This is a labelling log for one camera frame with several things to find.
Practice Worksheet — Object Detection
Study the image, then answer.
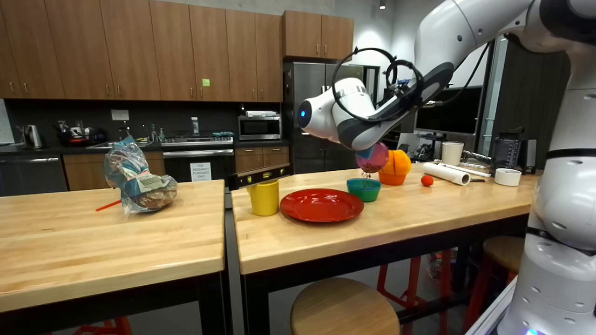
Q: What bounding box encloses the small red tomato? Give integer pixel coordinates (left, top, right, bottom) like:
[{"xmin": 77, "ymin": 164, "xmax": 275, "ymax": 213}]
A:
[{"xmin": 420, "ymin": 174, "xmax": 433, "ymax": 188}]

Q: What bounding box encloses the orange legged wooden stool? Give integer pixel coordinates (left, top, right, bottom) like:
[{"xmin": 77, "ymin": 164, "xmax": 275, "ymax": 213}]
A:
[{"xmin": 375, "ymin": 250, "xmax": 452, "ymax": 309}]

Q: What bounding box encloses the green plastic bowl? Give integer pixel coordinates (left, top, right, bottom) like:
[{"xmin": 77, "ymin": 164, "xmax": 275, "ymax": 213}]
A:
[{"xmin": 346, "ymin": 179, "xmax": 379, "ymax": 203}]

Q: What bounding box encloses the pink plastic bowl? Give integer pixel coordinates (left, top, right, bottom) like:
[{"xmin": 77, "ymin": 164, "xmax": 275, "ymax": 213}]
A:
[{"xmin": 355, "ymin": 144, "xmax": 388, "ymax": 174}]

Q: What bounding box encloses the wooden round stool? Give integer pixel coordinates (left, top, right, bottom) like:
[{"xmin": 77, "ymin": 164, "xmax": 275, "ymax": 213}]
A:
[{"xmin": 290, "ymin": 278, "xmax": 400, "ymax": 335}]

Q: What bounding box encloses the orange pumpkin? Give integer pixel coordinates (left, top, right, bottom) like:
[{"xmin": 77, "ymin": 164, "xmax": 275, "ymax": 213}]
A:
[{"xmin": 377, "ymin": 149, "xmax": 411, "ymax": 187}]

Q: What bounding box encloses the yellow mug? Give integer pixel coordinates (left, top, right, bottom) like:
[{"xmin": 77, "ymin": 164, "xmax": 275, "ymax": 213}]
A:
[{"xmin": 247, "ymin": 181, "xmax": 279, "ymax": 216}]

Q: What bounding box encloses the black oven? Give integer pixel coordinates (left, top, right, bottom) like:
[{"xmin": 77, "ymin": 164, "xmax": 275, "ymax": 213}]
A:
[{"xmin": 161, "ymin": 149, "xmax": 234, "ymax": 183}]

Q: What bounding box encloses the red plate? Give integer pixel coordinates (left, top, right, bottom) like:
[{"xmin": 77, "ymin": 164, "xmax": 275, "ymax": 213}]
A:
[{"xmin": 279, "ymin": 188, "xmax": 362, "ymax": 226}]

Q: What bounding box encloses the stainless refrigerator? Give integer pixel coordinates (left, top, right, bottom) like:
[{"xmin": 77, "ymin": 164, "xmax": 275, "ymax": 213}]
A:
[{"xmin": 280, "ymin": 62, "xmax": 364, "ymax": 174}]

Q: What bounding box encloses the white paper cup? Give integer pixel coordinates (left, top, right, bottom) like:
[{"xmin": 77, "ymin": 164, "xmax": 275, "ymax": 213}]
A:
[{"xmin": 441, "ymin": 142, "xmax": 463, "ymax": 166}]

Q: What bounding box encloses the stainless microwave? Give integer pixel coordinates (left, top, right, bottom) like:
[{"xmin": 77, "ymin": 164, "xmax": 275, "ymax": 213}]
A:
[{"xmin": 238, "ymin": 116, "xmax": 280, "ymax": 140}]

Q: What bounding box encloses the orange marker pen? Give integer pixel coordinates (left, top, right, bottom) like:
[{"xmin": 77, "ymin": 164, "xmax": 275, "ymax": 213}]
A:
[{"xmin": 94, "ymin": 200, "xmax": 120, "ymax": 213}]

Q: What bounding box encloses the plastic bag of bread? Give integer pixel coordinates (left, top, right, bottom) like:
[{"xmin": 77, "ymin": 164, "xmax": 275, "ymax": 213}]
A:
[{"xmin": 102, "ymin": 138, "xmax": 176, "ymax": 215}]

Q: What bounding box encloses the white paper towel roll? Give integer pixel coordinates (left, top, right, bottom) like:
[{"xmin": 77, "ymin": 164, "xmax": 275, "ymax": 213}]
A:
[{"xmin": 420, "ymin": 162, "xmax": 470, "ymax": 187}]

